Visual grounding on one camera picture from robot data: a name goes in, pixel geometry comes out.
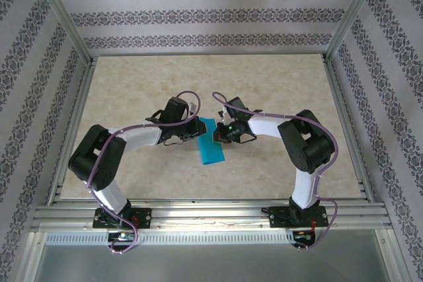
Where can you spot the blue paper sheet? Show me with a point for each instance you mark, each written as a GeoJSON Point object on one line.
{"type": "Point", "coordinates": [211, 151]}

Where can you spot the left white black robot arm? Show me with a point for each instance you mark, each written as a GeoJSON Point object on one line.
{"type": "Point", "coordinates": [142, 138]}

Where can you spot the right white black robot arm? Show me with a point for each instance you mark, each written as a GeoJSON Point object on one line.
{"type": "Point", "coordinates": [267, 126]}

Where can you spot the small electronics board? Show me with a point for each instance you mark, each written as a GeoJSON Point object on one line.
{"type": "Point", "coordinates": [303, 235]}
{"type": "Point", "coordinates": [122, 236]}

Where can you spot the grey metal panel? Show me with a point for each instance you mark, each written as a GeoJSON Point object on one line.
{"type": "Point", "coordinates": [211, 265]}

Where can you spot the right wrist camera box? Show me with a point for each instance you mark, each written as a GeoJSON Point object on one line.
{"type": "Point", "coordinates": [225, 117]}

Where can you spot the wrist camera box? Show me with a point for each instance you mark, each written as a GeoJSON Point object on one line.
{"type": "Point", "coordinates": [193, 107]}
{"type": "Point", "coordinates": [225, 117]}

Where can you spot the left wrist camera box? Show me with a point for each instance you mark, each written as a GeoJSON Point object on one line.
{"type": "Point", "coordinates": [193, 107]}

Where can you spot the aluminium mounting rail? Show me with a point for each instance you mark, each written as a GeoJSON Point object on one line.
{"type": "Point", "coordinates": [211, 216]}

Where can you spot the aluminium side rail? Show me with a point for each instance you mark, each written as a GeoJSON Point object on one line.
{"type": "Point", "coordinates": [337, 97]}
{"type": "Point", "coordinates": [82, 97]}

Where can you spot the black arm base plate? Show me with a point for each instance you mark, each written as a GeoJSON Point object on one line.
{"type": "Point", "coordinates": [145, 217]}
{"type": "Point", "coordinates": [279, 219]}

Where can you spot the aluminium frame post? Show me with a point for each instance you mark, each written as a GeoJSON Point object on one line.
{"type": "Point", "coordinates": [352, 14]}
{"type": "Point", "coordinates": [63, 14]}

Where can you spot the aluminium frame bar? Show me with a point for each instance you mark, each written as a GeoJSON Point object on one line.
{"type": "Point", "coordinates": [31, 259]}
{"type": "Point", "coordinates": [390, 255]}

